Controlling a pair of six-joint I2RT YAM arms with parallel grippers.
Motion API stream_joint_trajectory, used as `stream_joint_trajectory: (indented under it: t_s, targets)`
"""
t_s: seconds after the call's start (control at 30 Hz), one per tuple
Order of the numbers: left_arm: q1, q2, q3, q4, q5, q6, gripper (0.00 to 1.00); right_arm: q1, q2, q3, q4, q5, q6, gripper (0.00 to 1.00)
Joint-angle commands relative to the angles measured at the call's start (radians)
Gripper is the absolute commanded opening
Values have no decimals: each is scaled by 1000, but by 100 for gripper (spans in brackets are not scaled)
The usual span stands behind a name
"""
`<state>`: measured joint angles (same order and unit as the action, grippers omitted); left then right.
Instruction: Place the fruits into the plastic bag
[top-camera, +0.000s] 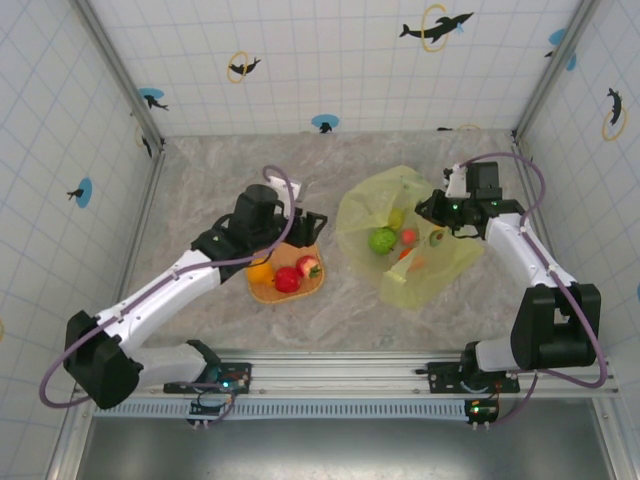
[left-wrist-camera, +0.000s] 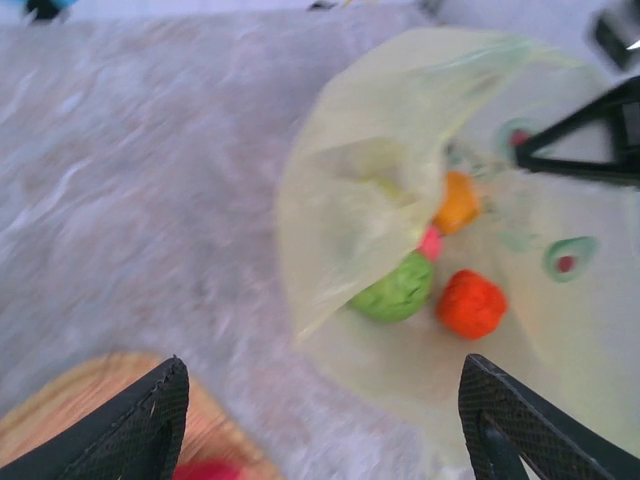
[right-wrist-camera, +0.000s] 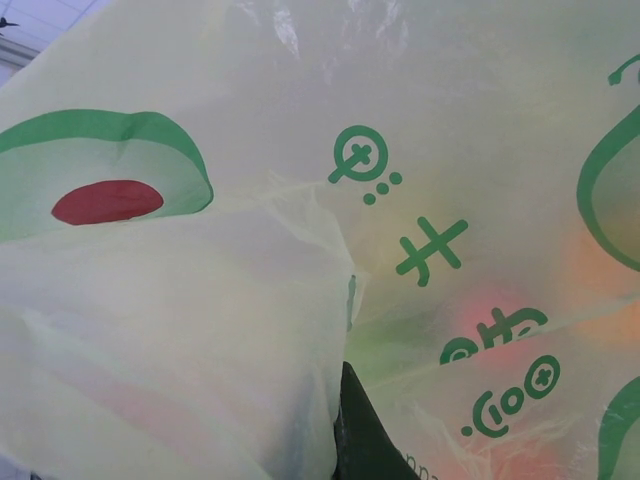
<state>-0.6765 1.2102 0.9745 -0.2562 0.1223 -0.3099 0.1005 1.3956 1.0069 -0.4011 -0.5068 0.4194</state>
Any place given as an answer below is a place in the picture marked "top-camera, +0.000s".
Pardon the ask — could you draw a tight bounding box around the yellow translucent plastic bag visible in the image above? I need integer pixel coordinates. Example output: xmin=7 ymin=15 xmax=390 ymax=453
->
xmin=335 ymin=165 xmax=485 ymax=311

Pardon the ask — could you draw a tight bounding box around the green apple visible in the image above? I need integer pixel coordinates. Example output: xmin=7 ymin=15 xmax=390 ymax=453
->
xmin=368 ymin=227 xmax=397 ymax=256

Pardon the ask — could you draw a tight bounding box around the red-pink fruit with stem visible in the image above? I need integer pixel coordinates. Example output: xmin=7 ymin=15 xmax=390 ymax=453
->
xmin=294 ymin=254 xmax=323 ymax=280

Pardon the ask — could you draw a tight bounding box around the red apple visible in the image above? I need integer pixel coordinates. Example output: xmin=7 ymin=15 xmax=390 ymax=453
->
xmin=273 ymin=266 xmax=304 ymax=294

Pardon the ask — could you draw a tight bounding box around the woven brown tray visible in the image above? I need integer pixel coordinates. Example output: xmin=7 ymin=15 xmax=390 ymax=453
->
xmin=247 ymin=239 xmax=326 ymax=305

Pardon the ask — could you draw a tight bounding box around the small controller board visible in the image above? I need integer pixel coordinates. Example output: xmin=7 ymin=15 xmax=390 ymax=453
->
xmin=463 ymin=397 xmax=501 ymax=432
xmin=187 ymin=389 xmax=235 ymax=430

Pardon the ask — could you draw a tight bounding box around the grey metal panel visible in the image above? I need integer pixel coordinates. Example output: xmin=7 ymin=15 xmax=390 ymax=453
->
xmin=74 ymin=414 xmax=616 ymax=480

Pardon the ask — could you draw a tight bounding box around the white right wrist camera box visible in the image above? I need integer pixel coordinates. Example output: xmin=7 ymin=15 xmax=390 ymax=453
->
xmin=442 ymin=163 xmax=470 ymax=199

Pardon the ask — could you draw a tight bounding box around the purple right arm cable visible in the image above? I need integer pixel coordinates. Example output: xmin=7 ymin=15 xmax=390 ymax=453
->
xmin=452 ymin=152 xmax=613 ymax=427

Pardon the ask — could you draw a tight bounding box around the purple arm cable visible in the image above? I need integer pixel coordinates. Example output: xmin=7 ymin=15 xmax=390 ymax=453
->
xmin=452 ymin=152 xmax=613 ymax=427
xmin=39 ymin=164 xmax=297 ymax=427

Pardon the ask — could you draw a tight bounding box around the aluminium side frame rail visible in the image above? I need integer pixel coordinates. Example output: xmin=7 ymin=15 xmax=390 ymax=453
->
xmin=512 ymin=130 xmax=629 ymax=480
xmin=47 ymin=142 xmax=169 ymax=480

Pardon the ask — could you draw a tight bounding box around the aluminium frame post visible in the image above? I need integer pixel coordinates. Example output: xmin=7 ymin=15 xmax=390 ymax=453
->
xmin=513 ymin=0 xmax=601 ymax=144

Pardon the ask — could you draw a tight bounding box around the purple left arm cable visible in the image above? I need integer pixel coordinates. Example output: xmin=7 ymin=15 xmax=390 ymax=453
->
xmin=39 ymin=164 xmax=297 ymax=427

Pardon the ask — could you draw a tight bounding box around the dolphin sticker with yellow ring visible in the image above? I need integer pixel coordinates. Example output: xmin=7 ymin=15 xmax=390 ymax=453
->
xmin=134 ymin=124 xmax=154 ymax=159

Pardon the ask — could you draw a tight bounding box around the aluminium front mounting rail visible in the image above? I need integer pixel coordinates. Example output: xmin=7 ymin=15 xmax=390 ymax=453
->
xmin=73 ymin=349 xmax=620 ymax=401

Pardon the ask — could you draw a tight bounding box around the white slotted cable duct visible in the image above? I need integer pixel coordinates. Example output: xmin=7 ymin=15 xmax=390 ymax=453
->
xmin=92 ymin=399 xmax=474 ymax=420

